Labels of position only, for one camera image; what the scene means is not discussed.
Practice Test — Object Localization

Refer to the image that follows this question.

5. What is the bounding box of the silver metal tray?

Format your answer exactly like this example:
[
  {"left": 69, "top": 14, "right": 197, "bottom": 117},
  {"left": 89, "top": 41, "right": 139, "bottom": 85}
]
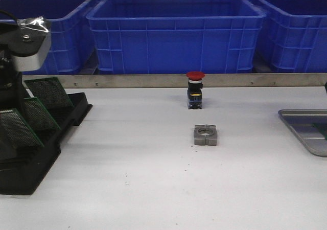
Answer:
[{"left": 278, "top": 109, "right": 326, "bottom": 157}]

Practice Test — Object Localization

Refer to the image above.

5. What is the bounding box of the left blue plastic crate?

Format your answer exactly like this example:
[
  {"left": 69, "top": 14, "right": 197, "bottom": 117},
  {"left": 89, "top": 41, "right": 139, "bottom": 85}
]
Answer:
[{"left": 1, "top": 0, "right": 97, "bottom": 75}]

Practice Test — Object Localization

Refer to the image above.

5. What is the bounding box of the red emergency stop button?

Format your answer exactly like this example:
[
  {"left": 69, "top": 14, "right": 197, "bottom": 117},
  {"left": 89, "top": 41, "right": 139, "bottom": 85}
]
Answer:
[{"left": 186, "top": 71, "right": 205, "bottom": 109}]

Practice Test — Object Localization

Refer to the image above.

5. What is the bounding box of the right blue plastic crate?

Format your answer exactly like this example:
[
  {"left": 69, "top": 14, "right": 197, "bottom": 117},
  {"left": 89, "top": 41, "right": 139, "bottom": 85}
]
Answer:
[{"left": 251, "top": 0, "right": 326, "bottom": 73}]

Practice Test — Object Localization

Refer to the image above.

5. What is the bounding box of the blue plastic crate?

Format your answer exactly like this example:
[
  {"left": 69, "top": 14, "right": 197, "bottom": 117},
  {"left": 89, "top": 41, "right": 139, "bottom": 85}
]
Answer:
[
  {"left": 251, "top": 0, "right": 326, "bottom": 73},
  {"left": 87, "top": 0, "right": 265, "bottom": 75},
  {"left": 1, "top": 0, "right": 97, "bottom": 75}
]

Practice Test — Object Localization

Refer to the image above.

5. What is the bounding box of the black slotted board rack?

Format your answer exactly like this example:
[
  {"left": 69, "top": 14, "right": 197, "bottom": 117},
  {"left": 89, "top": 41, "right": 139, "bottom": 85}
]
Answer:
[{"left": 1, "top": 93, "right": 92, "bottom": 195}]

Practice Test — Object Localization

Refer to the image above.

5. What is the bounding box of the grey metal clamp block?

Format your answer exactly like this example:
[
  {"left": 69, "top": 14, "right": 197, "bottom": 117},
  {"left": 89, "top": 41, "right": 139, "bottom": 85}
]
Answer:
[{"left": 193, "top": 124, "right": 218, "bottom": 146}]

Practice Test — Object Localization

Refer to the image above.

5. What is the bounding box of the centre blue plastic crate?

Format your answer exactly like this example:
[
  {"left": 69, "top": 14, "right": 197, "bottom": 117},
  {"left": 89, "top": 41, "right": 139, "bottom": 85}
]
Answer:
[{"left": 87, "top": 0, "right": 265, "bottom": 75}]

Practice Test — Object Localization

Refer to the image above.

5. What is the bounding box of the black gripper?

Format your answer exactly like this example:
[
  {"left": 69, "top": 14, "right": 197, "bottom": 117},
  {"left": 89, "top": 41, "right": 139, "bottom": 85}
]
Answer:
[{"left": 1, "top": 23, "right": 28, "bottom": 115}]

